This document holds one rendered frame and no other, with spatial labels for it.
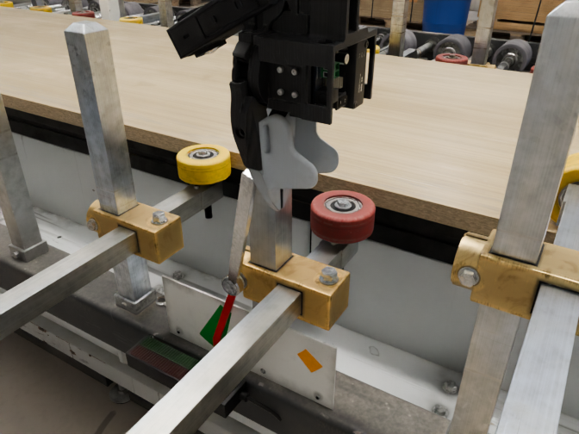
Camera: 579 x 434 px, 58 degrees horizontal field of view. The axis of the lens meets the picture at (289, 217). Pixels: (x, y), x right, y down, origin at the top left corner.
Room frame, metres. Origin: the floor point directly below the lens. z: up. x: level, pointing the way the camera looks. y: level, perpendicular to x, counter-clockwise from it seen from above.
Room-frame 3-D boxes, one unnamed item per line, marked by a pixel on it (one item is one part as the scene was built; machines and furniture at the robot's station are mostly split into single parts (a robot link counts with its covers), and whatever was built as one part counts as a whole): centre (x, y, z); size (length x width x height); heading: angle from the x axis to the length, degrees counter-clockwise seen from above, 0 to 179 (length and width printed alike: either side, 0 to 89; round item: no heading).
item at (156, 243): (0.61, 0.22, 0.84); 0.13 x 0.06 x 0.05; 59
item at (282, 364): (0.49, 0.06, 0.75); 0.26 x 0.01 x 0.10; 59
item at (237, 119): (0.38, 0.02, 1.09); 0.05 x 0.02 x 0.09; 149
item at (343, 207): (0.56, -0.07, 0.85); 0.08 x 0.08 x 0.11
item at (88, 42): (0.63, 0.23, 0.87); 0.03 x 0.03 x 0.48; 59
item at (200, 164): (0.72, 0.13, 0.85); 0.08 x 0.08 x 0.11
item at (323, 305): (0.49, 0.00, 0.85); 0.13 x 0.06 x 0.05; 59
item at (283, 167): (0.38, 0.00, 1.04); 0.06 x 0.03 x 0.09; 59
